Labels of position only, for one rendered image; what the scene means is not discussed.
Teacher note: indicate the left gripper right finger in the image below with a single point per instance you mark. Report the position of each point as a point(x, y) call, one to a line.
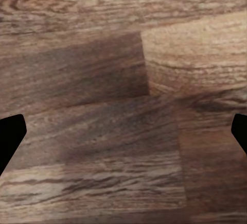
point(239, 130)

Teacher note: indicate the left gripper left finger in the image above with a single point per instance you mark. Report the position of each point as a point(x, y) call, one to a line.
point(12, 131)

